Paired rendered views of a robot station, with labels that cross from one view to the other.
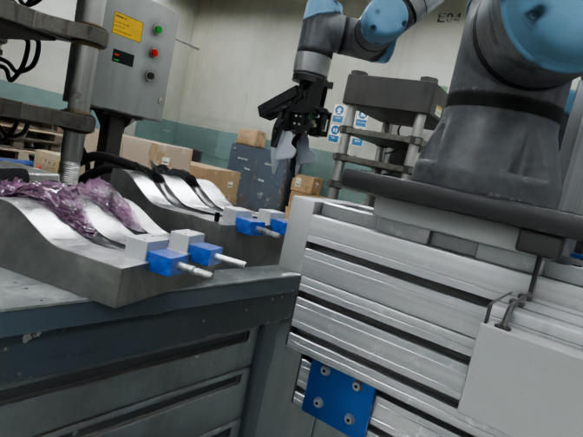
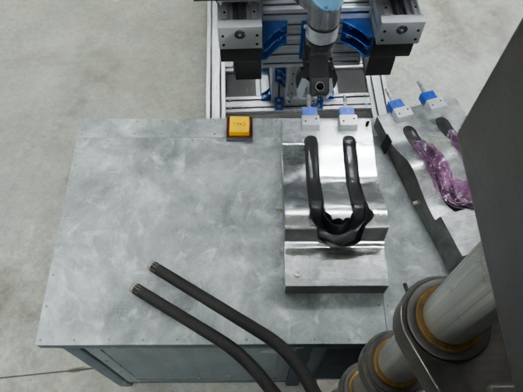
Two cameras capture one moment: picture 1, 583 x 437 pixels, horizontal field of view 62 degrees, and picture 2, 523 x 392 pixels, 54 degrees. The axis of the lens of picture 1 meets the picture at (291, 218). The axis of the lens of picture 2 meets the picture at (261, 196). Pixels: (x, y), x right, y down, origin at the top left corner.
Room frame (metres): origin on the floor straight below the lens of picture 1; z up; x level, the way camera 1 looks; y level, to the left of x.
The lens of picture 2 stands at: (1.70, 0.69, 2.10)
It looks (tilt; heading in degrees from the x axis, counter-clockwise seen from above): 61 degrees down; 234
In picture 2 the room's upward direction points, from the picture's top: straight up
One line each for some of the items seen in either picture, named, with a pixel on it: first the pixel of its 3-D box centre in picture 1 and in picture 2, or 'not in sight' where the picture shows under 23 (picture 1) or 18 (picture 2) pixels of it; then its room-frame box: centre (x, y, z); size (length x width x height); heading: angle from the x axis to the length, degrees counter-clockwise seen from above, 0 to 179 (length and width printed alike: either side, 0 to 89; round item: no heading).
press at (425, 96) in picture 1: (392, 181); not in sight; (5.54, -1.04, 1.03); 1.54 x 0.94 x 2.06; 150
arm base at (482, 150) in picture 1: (491, 150); not in sight; (0.53, -0.20, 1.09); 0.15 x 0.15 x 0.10
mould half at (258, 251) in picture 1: (185, 209); (331, 197); (1.15, 0.25, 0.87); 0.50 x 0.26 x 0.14; 54
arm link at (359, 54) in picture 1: (368, 39); not in sight; (1.03, -0.08, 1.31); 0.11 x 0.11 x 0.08; 4
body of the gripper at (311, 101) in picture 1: (306, 106); (317, 52); (1.03, 0.02, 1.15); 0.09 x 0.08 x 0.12; 54
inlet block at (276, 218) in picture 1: (286, 228); (309, 112); (1.02, 0.01, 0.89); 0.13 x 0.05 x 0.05; 54
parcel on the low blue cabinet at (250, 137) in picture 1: (252, 138); not in sight; (8.47, 0.96, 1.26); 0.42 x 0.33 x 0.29; 60
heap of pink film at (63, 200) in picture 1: (62, 194); (457, 163); (0.81, 0.39, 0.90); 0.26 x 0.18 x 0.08; 71
